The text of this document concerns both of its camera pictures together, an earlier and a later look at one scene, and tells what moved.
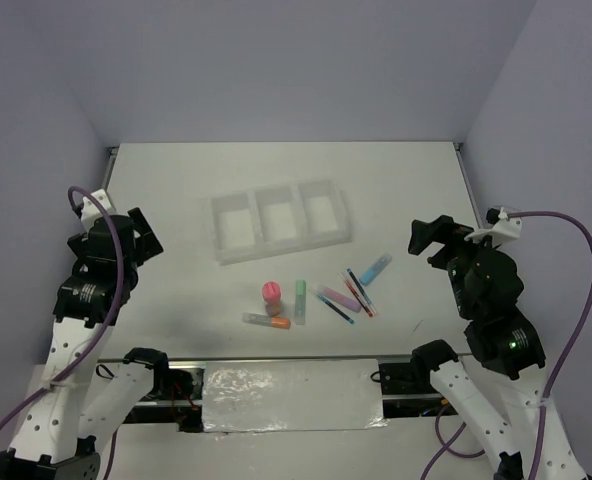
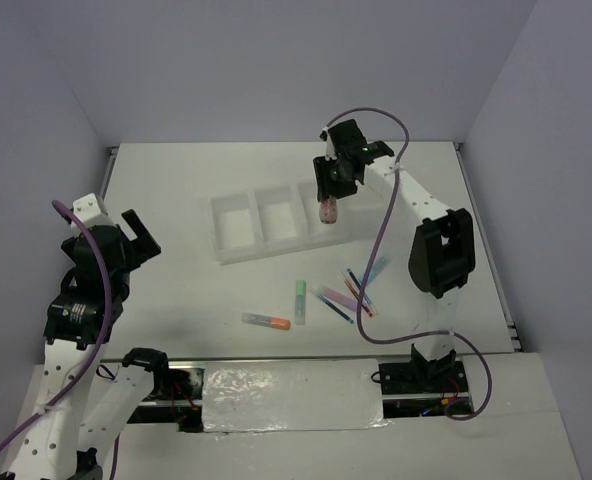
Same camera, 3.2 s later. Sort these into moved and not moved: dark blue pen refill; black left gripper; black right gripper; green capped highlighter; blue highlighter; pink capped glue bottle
Moved: black right gripper; pink capped glue bottle
Not moved: green capped highlighter; dark blue pen refill; black left gripper; blue highlighter
